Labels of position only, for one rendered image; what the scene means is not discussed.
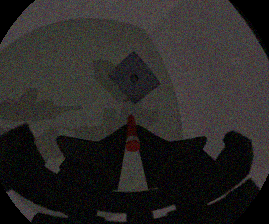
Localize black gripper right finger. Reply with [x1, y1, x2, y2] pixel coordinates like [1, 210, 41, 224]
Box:
[137, 125, 207, 189]

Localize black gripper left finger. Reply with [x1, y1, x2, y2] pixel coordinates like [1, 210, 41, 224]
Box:
[56, 125, 127, 190]

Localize red cylinder with white band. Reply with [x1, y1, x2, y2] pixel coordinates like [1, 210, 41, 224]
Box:
[126, 115, 141, 152]

